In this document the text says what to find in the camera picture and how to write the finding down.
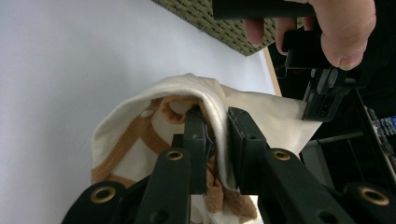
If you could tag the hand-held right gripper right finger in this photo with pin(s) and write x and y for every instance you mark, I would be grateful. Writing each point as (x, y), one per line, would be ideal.
(247, 149)

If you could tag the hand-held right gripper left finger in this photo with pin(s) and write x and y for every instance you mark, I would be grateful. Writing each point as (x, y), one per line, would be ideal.
(196, 146)

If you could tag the green woven basket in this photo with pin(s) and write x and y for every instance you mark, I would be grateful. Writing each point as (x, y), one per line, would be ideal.
(224, 28)

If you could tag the cream baby bodysuit brown trim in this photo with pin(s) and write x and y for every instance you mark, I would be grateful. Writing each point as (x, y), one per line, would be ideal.
(274, 118)

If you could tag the white table mat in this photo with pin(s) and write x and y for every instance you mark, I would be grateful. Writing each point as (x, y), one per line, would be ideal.
(77, 62)

